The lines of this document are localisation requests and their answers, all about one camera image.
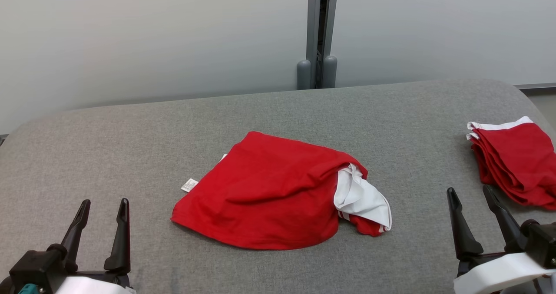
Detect red shirt with white sleeves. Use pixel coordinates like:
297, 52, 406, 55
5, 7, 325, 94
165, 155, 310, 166
170, 131, 393, 251

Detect red shorts with white stripes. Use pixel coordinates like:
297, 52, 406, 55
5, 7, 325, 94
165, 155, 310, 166
466, 116, 556, 211

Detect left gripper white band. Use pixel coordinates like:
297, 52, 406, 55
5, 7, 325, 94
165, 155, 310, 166
54, 198, 136, 294

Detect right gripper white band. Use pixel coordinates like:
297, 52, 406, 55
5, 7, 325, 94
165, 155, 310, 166
447, 185, 556, 294

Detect grey cylindrical rail foot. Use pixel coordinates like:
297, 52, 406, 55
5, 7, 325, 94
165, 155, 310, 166
297, 59, 313, 91
322, 55, 338, 89

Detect grey vertical partition rail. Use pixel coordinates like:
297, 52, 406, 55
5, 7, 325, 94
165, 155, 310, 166
306, 0, 340, 89

